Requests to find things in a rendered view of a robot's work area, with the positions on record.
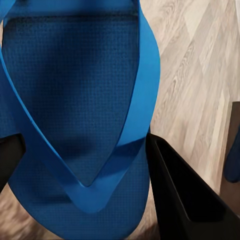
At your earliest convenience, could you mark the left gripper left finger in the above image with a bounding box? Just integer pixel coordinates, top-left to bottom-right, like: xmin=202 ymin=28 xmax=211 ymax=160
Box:
xmin=0 ymin=133 xmax=26 ymax=193

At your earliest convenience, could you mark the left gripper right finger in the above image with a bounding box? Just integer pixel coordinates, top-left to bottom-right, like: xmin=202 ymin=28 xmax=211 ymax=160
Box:
xmin=145 ymin=133 xmax=240 ymax=240

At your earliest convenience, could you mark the sandal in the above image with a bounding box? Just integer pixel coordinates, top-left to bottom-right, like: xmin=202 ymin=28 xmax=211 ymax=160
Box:
xmin=0 ymin=0 xmax=161 ymax=240
xmin=223 ymin=126 xmax=240 ymax=183

